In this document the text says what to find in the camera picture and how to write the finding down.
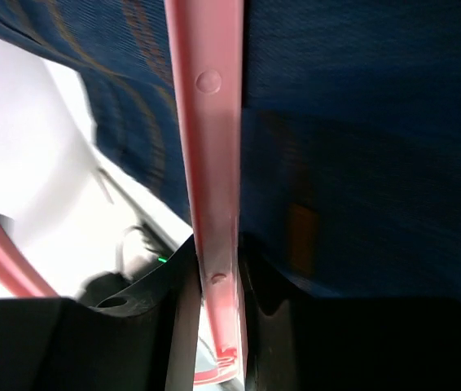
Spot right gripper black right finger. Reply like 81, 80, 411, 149
239, 235, 461, 390

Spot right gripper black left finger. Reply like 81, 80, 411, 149
0, 239, 200, 390

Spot dark blue denim trousers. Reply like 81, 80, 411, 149
0, 1, 461, 301

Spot pink hanger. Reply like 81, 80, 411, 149
0, 1, 246, 385

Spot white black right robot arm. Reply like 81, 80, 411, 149
0, 228, 461, 390

